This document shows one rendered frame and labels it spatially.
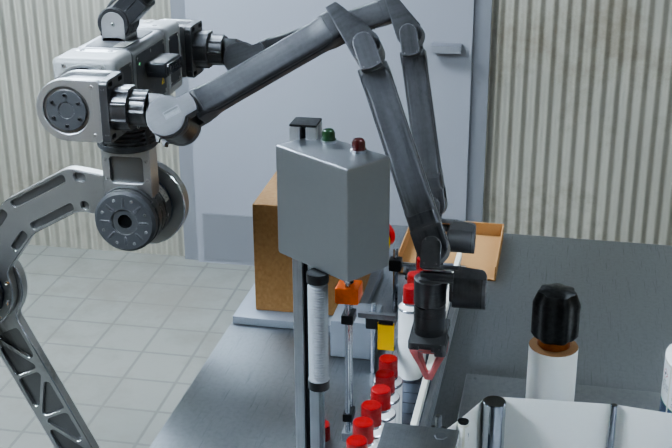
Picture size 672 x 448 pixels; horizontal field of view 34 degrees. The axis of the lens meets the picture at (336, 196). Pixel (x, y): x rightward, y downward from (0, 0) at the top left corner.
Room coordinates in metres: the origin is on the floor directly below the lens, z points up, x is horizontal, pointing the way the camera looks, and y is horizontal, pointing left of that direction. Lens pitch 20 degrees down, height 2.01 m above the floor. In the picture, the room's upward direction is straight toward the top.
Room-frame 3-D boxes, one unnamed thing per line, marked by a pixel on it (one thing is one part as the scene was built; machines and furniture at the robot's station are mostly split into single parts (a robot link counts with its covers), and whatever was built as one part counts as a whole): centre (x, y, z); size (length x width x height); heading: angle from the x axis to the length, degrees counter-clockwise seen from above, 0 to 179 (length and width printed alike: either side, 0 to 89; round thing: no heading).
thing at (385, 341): (1.74, -0.09, 1.09); 0.03 x 0.01 x 0.06; 78
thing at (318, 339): (1.60, 0.03, 1.18); 0.04 x 0.04 x 0.21
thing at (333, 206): (1.65, 0.00, 1.38); 0.17 x 0.10 x 0.19; 43
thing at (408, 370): (1.97, -0.15, 0.98); 0.05 x 0.05 x 0.20
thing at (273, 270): (2.46, 0.05, 0.99); 0.30 x 0.24 x 0.27; 169
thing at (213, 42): (2.48, 0.29, 1.45); 0.09 x 0.08 x 0.12; 169
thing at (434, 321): (1.74, -0.17, 1.12); 0.10 x 0.07 x 0.07; 169
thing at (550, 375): (1.75, -0.39, 1.03); 0.09 x 0.09 x 0.30
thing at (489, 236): (2.71, -0.31, 0.85); 0.30 x 0.26 x 0.04; 168
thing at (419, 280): (1.74, -0.17, 1.19); 0.07 x 0.06 x 0.07; 79
